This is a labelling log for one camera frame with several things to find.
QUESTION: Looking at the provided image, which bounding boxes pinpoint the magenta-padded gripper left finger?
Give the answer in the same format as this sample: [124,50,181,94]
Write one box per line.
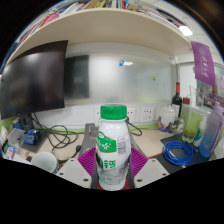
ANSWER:
[54,148,99,190]

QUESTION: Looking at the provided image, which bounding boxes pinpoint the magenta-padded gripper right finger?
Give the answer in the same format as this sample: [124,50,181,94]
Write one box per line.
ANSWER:
[126,147,171,190]

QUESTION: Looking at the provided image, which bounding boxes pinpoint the white drink bottle green cap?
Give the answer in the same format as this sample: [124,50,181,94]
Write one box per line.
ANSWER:
[95,103,132,192]

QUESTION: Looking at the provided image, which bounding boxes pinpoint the purple translucent water bottle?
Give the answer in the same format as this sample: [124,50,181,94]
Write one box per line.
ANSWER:
[198,101,224,160]

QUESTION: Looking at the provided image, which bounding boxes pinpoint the flat round red coaster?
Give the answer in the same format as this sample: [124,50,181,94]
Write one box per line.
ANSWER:
[95,176,132,192]

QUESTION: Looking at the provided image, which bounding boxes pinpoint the black desk mat red edge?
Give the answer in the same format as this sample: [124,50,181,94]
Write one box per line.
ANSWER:
[149,150,218,175]

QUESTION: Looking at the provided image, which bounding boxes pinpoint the grey metal laptop stand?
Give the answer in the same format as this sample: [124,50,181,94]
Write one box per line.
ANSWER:
[77,122,148,161]

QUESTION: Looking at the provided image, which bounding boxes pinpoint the black white diamond pattern cup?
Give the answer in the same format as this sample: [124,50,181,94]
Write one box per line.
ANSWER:
[30,151,61,175]

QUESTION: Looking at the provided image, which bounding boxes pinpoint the white round jar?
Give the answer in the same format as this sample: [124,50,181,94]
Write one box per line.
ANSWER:
[157,104,177,131]

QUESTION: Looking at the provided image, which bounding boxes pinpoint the dark blue mouse pad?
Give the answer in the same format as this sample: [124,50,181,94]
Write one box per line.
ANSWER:
[159,132,214,164]

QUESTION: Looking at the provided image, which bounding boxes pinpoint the blue electronic device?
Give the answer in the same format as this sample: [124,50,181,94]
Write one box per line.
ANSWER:
[22,128,42,146]

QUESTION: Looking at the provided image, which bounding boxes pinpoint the green translucent glass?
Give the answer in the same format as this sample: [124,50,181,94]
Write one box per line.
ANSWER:
[181,107,204,145]

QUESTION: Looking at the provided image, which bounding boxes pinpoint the dark wine bottle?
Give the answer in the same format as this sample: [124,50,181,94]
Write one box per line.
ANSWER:
[170,81,184,118]

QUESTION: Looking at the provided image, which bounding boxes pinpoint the clear plastic box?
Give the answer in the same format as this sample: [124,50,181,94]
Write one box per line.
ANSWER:
[6,127,26,148]

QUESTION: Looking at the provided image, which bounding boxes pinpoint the black computer monitor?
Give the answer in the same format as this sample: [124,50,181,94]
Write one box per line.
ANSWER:
[0,39,70,121]

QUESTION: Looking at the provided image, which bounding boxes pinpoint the purple hanging banner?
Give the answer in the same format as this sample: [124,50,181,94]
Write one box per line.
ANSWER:
[190,41,217,88]

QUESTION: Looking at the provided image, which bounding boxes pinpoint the ceiling light panels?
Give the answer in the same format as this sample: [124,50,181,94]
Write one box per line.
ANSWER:
[177,24,195,37]

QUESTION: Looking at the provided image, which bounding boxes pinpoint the coiled blue cable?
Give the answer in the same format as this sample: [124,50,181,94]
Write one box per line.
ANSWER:
[161,140,195,167]

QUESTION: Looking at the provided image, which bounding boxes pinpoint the black cables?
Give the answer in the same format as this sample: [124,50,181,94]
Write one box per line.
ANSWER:
[31,112,83,158]

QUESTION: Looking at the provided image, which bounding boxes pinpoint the white wall power outlet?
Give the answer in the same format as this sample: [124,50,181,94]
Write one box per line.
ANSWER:
[94,109,102,125]
[126,106,137,124]
[139,106,155,123]

